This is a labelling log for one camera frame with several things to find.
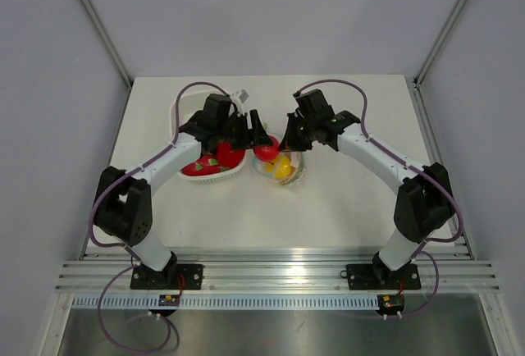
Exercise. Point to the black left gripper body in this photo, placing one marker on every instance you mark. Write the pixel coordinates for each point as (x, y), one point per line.
(235, 130)

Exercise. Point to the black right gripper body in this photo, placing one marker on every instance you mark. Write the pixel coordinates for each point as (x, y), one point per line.
(304, 135)

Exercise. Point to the red apple toy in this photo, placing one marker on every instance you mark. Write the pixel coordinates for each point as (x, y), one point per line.
(267, 153)

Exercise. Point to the clear zip bag blue zipper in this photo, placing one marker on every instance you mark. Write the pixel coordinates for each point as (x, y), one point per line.
(293, 180)

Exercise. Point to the yellow lemon toy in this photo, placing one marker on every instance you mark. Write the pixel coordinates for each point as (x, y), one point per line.
(280, 168)

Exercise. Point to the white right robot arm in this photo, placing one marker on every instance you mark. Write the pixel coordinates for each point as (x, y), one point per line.
(423, 193)

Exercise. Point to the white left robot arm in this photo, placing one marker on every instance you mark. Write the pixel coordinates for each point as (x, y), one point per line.
(123, 207)

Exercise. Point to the white perforated plastic basket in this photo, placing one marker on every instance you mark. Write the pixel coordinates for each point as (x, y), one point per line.
(188, 106)

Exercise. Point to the red bell pepper toy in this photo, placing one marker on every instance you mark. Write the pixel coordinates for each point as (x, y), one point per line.
(229, 157)

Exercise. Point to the red dragon fruit toy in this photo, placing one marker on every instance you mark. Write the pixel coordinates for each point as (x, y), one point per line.
(205, 166)

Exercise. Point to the left small circuit board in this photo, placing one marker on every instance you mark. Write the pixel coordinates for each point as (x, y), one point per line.
(169, 300)

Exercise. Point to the small circuit board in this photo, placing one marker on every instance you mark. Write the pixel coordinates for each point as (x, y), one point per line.
(169, 300)
(391, 301)

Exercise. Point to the right small circuit board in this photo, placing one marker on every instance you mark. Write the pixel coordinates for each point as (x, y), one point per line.
(391, 301)

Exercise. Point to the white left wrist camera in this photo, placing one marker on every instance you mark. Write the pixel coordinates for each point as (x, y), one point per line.
(239, 97)

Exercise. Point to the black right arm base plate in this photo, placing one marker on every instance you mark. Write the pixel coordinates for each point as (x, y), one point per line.
(361, 276)

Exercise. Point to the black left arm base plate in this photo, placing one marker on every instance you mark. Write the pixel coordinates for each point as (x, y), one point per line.
(180, 276)

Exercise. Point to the aluminium rail frame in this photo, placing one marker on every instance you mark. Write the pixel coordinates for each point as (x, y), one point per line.
(282, 271)

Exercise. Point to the white slotted cable duct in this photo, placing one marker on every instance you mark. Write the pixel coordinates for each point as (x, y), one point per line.
(244, 302)

